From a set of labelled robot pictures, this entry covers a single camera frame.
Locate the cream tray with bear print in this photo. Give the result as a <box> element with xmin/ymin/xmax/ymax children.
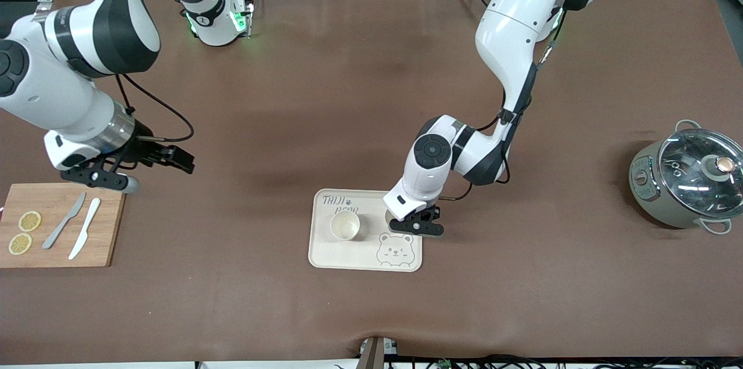
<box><xmin>308</xmin><ymin>189</ymin><xmax>423</xmax><ymax>273</ymax></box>

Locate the wooden cutting board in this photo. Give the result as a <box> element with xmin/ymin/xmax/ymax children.
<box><xmin>0</xmin><ymin>182</ymin><xmax>128</xmax><ymax>269</ymax></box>

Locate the white plastic knife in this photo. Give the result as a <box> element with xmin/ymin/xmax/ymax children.
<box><xmin>68</xmin><ymin>198</ymin><xmax>101</xmax><ymax>261</ymax></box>

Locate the brown table cover mat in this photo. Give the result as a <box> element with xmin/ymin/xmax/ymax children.
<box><xmin>0</xmin><ymin>0</ymin><xmax>743</xmax><ymax>365</ymax></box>

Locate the grey plastic knife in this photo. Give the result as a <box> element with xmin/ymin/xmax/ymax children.
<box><xmin>42</xmin><ymin>192</ymin><xmax>86</xmax><ymax>250</ymax></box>

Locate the grey-green electric pot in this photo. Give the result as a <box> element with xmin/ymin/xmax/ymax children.
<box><xmin>629</xmin><ymin>120</ymin><xmax>743</xmax><ymax>235</ymax></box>

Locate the glass pot lid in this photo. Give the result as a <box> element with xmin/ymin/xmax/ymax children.
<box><xmin>658</xmin><ymin>129</ymin><xmax>743</xmax><ymax>219</ymax></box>

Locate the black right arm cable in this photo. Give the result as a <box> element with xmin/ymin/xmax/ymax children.
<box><xmin>116</xmin><ymin>73</ymin><xmax>194</xmax><ymax>143</ymax></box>

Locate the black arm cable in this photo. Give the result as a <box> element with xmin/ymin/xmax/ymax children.
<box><xmin>438</xmin><ymin>6</ymin><xmax>567</xmax><ymax>202</ymax></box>
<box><xmin>116</xmin><ymin>73</ymin><xmax>194</xmax><ymax>143</ymax></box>

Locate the brown camera post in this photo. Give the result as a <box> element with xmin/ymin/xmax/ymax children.
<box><xmin>360</xmin><ymin>337</ymin><xmax>399</xmax><ymax>369</ymax></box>

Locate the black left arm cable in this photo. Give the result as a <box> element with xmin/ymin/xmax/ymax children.
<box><xmin>438</xmin><ymin>6</ymin><xmax>567</xmax><ymax>202</ymax></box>

